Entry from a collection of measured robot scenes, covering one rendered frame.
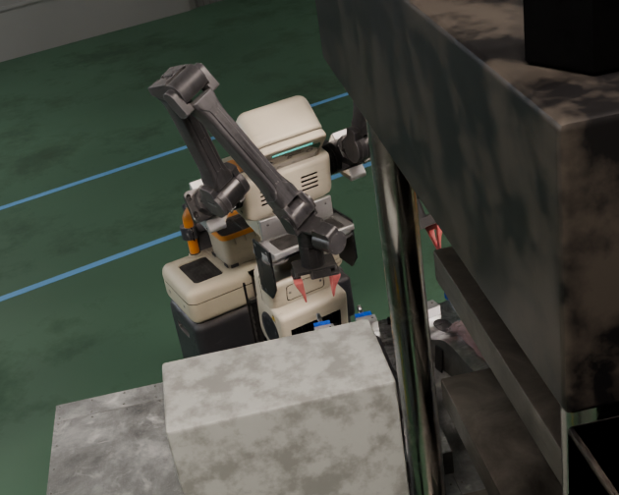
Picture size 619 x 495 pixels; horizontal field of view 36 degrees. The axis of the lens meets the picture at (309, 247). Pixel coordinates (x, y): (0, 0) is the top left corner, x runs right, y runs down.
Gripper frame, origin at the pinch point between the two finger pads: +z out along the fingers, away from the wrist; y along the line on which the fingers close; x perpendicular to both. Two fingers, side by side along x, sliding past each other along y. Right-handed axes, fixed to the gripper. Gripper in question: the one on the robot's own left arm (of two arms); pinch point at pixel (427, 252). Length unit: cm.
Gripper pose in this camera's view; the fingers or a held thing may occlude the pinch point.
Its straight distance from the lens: 247.3
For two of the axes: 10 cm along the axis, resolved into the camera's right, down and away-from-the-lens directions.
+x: -3.7, 0.8, 9.3
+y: 8.6, -3.5, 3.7
